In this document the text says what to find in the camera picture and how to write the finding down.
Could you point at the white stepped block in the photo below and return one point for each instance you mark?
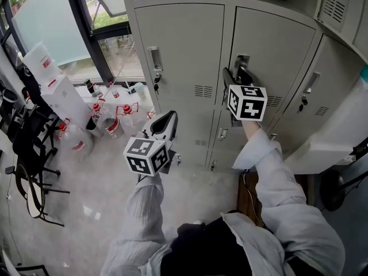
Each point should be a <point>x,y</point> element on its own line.
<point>330,139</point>

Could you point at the black high-back office chair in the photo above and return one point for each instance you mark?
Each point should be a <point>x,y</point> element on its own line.
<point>28,85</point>

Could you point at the clear dispenser water bottle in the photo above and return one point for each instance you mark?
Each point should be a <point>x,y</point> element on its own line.
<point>40,65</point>

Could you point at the black framed glass window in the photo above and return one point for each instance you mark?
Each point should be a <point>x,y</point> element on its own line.
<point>49,24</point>

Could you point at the wooden slat platform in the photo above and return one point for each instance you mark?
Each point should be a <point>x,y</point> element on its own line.
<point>247,206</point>

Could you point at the small bottle red label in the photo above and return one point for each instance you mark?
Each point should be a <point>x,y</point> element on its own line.
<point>115,93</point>

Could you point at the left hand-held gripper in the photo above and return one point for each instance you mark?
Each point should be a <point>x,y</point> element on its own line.
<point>146,157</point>

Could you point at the clear water jug red cap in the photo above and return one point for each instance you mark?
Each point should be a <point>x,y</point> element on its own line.
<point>110,124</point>
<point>130,122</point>
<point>76,142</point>

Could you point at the pale green tumbler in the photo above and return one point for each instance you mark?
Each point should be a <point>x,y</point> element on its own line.
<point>139,89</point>

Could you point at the small grey bin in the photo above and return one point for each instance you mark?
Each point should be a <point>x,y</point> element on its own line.
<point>92,126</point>

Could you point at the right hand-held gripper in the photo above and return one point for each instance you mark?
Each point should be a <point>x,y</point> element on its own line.
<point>247,103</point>

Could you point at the grey metal locker cabinet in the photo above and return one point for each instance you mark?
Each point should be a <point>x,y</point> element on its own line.
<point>184,131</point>

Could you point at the small clear bottle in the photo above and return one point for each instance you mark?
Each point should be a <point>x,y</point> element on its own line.
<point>98,92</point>

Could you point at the person's left forearm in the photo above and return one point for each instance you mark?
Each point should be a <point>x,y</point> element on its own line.
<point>146,211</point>

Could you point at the dark thermos bottle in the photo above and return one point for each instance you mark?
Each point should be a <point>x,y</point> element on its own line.
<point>89,88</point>

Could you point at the person's right forearm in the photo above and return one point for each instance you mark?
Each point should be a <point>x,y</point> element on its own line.
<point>273,177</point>

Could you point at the grey metal locker door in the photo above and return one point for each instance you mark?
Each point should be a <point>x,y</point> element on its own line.
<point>273,39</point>

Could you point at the person's own body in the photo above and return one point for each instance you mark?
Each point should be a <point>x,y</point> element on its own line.
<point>207,249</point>

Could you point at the black metal frame rack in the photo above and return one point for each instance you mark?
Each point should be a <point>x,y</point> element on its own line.
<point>359,151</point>

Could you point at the person's light shoe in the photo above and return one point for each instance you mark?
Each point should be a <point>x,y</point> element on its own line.
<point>199,222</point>

